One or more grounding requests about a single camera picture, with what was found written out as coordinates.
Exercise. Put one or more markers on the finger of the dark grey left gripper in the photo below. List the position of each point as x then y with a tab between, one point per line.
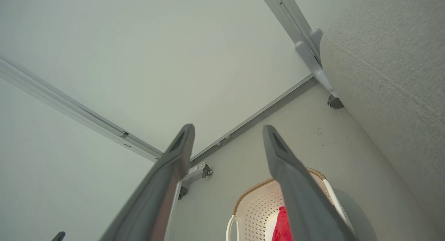
59	237

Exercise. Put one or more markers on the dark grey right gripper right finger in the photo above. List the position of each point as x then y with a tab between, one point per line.
302	199

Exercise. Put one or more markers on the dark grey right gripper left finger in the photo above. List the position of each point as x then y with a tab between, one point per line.
156	192

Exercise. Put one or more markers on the red shorts with white trim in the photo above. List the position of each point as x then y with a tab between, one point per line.
282	227

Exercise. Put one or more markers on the black partition caster wheel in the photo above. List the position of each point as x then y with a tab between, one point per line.
334	102
183	192
208	170

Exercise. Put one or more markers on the cream perforated laundry basket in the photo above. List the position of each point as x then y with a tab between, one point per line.
257	206

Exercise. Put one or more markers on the grey partition bottom rail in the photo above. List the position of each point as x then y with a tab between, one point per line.
257	117

